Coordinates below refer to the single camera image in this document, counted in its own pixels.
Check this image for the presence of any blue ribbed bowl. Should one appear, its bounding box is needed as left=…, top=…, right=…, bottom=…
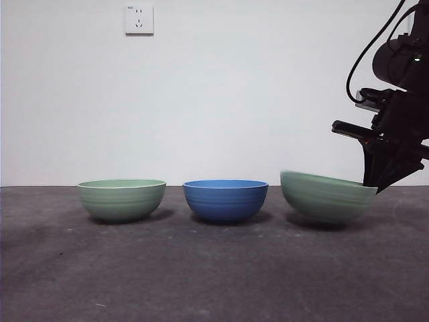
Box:
left=182, top=179, right=269, bottom=223

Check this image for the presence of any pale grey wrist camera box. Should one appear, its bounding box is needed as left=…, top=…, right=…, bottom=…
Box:
left=354, top=87, right=381, bottom=112

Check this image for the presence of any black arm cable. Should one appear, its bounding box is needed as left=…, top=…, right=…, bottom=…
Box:
left=383, top=1, right=424, bottom=44
left=345, top=0, right=407, bottom=105

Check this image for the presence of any white wall socket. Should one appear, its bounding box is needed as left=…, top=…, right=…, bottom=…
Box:
left=125, top=4, right=156, bottom=37

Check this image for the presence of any pale green ribbed bowl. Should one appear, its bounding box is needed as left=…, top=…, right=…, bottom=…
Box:
left=77, top=179, right=168, bottom=223
left=280, top=170, right=378, bottom=225

